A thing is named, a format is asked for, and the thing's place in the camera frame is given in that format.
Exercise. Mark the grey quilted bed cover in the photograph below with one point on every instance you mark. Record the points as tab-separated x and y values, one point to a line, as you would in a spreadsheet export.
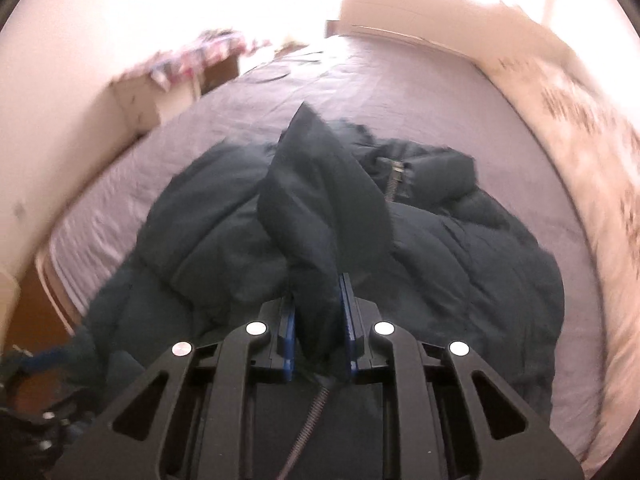
397	91

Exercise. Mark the white drawer desk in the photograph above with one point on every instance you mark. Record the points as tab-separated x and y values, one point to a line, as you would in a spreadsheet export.
146	105

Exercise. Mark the dark green quilted jacket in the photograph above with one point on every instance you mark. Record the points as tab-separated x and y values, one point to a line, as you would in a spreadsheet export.
249	223

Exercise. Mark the beige floral duvet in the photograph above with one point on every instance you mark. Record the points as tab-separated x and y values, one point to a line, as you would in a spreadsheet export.
596	152

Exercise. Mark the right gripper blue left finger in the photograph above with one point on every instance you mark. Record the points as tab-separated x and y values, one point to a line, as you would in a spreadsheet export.
284	340

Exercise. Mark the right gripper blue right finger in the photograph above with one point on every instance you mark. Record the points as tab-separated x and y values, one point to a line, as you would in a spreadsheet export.
355	338

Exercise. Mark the plaid tablecloth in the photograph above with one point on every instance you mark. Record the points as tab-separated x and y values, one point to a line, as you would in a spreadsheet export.
170	67

